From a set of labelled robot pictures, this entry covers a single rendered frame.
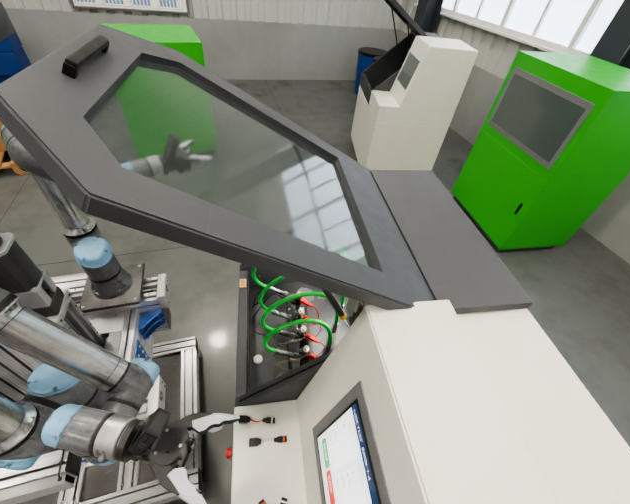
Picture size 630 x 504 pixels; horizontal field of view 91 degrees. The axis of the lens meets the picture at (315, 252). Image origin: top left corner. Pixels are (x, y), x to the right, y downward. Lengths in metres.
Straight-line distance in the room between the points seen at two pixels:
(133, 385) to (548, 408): 0.95
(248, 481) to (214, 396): 1.20
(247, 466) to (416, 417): 0.67
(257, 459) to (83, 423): 0.58
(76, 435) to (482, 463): 0.73
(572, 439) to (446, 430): 0.32
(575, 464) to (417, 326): 0.39
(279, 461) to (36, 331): 0.76
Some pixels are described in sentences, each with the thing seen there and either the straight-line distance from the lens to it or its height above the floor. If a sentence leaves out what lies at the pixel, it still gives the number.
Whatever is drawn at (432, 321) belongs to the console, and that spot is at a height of 1.55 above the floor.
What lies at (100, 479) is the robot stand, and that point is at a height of 0.21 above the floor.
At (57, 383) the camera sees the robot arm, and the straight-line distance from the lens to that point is 1.12.
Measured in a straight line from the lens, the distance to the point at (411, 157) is 4.10.
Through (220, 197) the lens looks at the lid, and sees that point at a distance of 0.64.
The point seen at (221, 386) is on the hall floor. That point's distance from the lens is 2.34.
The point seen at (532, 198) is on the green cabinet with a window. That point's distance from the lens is 3.42.
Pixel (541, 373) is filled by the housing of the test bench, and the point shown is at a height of 1.47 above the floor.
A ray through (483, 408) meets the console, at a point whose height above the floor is 1.55.
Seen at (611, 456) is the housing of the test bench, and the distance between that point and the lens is 0.96.
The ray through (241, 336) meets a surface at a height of 0.95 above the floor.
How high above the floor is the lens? 2.15
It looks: 45 degrees down
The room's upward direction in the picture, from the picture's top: 7 degrees clockwise
